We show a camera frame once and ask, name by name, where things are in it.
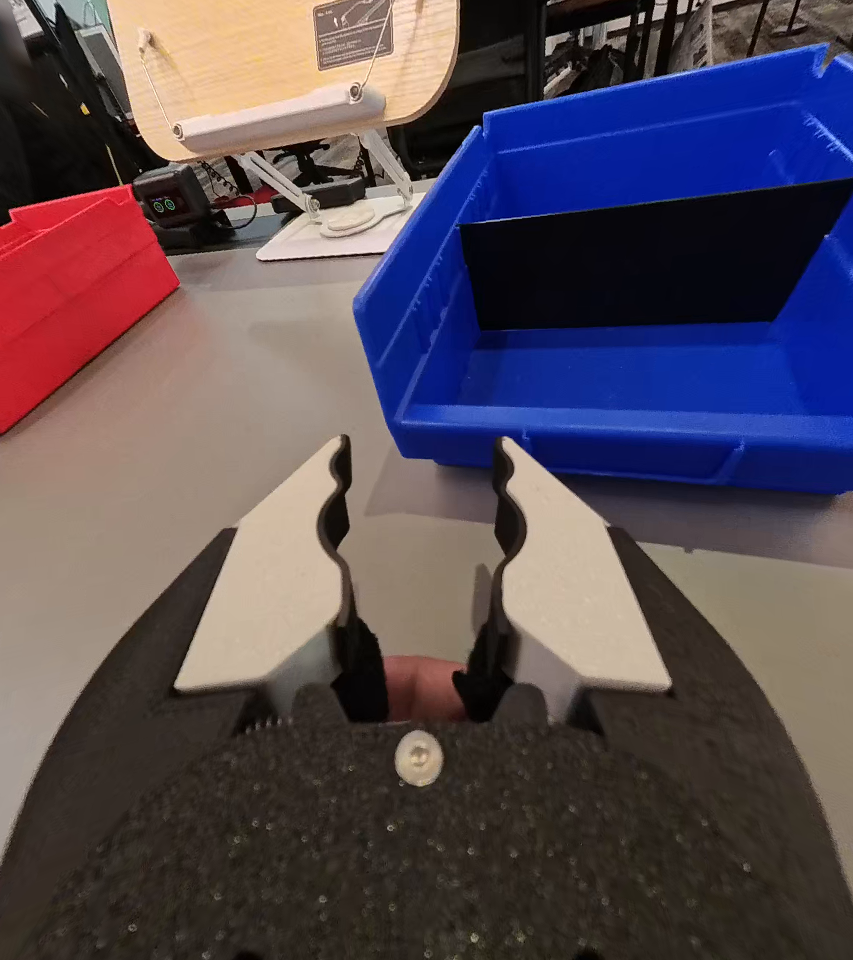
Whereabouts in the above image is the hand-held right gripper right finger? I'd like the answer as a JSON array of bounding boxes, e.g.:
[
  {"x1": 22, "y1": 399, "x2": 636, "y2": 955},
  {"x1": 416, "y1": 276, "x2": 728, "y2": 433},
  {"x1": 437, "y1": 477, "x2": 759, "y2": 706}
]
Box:
[{"x1": 451, "y1": 437, "x2": 674, "y2": 723}]

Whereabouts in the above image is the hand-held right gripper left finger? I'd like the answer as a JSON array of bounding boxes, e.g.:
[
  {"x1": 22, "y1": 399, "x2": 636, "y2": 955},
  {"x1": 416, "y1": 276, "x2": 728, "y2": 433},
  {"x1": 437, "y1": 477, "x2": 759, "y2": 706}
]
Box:
[{"x1": 173, "y1": 435, "x2": 392, "y2": 723}]

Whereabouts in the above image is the blue storage bin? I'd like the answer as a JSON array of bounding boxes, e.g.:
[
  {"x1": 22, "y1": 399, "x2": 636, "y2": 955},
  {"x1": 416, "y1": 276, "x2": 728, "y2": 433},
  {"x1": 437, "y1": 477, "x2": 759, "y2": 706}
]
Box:
[{"x1": 353, "y1": 43, "x2": 853, "y2": 498}]

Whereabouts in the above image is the red storage bin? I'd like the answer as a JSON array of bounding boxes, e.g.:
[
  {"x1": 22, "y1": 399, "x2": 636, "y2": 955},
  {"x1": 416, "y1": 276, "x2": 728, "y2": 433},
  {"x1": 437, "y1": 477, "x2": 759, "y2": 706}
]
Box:
[{"x1": 0, "y1": 186, "x2": 182, "y2": 436}]

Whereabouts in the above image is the grey desk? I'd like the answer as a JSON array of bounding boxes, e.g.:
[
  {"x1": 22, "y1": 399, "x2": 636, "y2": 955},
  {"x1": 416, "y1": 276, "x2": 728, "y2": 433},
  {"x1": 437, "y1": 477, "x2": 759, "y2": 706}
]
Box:
[{"x1": 0, "y1": 176, "x2": 853, "y2": 946}]

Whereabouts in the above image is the person's right hand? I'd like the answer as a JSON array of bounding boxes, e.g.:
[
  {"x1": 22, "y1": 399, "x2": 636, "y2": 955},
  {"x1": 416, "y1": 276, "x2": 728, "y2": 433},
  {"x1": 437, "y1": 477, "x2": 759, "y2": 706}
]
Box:
[{"x1": 385, "y1": 656, "x2": 469, "y2": 723}]

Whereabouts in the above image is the black power station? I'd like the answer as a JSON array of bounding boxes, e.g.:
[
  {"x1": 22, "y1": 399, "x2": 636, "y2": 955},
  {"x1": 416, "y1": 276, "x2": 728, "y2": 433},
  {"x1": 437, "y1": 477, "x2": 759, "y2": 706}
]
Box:
[{"x1": 131, "y1": 163, "x2": 236, "y2": 249}]

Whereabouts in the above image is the flat black device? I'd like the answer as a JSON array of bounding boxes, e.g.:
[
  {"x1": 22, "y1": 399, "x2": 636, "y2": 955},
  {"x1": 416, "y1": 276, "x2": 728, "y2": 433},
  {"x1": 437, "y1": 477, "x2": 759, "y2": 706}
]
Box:
[{"x1": 270, "y1": 176, "x2": 369, "y2": 213}]

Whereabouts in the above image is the wooden stand with white base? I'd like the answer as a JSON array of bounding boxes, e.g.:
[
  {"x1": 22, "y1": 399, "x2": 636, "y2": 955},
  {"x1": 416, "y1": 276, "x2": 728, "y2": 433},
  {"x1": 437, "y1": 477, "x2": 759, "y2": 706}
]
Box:
[{"x1": 106, "y1": 0, "x2": 462, "y2": 262}]

